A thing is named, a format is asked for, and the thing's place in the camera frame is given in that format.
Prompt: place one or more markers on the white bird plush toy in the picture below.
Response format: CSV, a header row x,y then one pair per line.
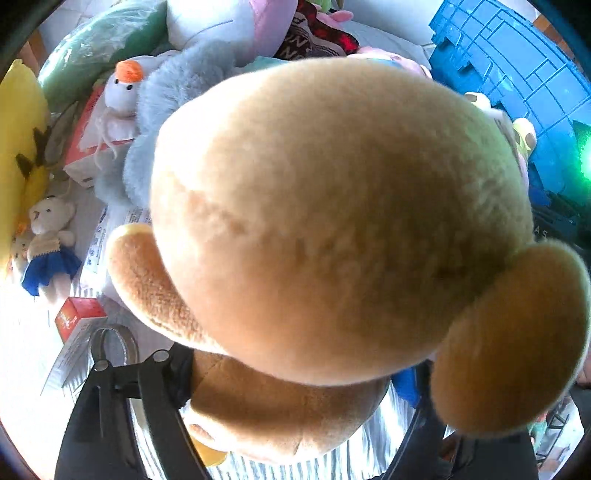
x,y
120,97

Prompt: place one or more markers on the white and pink plush toy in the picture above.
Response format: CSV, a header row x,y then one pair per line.
x,y
217,23

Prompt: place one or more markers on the small beige plush doll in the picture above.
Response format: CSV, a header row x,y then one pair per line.
x,y
18,251

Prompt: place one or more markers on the small bear doll blue skirt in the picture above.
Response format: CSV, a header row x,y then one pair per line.
x,y
48,244

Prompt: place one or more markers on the clear plastic packet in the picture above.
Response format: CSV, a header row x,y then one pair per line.
x,y
69,364

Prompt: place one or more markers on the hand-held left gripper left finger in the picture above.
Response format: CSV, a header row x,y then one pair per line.
x,y
154,397

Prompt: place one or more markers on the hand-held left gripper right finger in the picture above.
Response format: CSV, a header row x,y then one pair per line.
x,y
408,385

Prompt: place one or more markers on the grey-blue plush toy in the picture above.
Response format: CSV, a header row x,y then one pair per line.
x,y
157,115

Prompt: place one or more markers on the white pillow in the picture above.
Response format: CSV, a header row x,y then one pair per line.
x,y
388,37

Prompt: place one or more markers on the small red box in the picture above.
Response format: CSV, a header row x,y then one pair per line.
x,y
78,314

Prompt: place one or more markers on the pink and white box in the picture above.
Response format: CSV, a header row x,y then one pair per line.
x,y
83,138

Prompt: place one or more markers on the large brown teddy bear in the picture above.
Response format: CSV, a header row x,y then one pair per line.
x,y
332,221

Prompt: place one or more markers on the blue plastic crate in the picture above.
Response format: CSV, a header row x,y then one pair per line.
x,y
508,60

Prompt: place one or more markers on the clear tape roll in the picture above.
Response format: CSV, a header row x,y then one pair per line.
x,y
131,350

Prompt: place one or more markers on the dark patterned cloth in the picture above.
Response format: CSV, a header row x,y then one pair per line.
x,y
318,34

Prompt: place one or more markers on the yellow plush toy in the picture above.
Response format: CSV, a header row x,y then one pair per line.
x,y
18,138

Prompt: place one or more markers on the green pillow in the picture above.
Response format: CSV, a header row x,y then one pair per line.
x,y
101,41

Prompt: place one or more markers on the pink pig plush blue clothes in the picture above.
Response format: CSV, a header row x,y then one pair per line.
x,y
401,62

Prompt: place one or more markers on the white printed packet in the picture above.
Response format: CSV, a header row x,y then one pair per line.
x,y
99,249

